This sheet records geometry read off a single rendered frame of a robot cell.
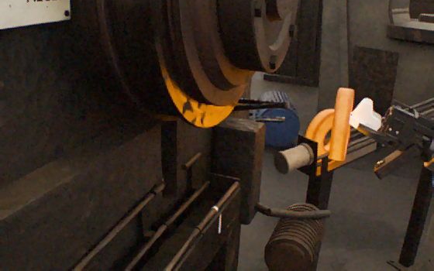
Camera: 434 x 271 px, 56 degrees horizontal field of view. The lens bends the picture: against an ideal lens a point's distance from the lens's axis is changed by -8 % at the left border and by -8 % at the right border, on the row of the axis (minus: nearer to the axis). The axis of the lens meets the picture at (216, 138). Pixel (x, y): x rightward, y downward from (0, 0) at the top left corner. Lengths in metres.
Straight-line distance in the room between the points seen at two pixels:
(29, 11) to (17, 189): 0.21
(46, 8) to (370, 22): 2.96
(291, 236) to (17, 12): 0.80
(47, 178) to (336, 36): 3.04
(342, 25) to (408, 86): 0.67
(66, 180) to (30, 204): 0.07
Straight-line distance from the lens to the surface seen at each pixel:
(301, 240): 1.08
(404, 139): 0.93
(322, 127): 1.17
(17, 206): 0.51
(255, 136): 0.94
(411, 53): 3.29
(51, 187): 0.54
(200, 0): 0.53
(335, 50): 3.45
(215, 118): 0.70
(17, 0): 0.51
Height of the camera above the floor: 1.11
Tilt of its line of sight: 21 degrees down
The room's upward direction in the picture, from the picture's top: 2 degrees clockwise
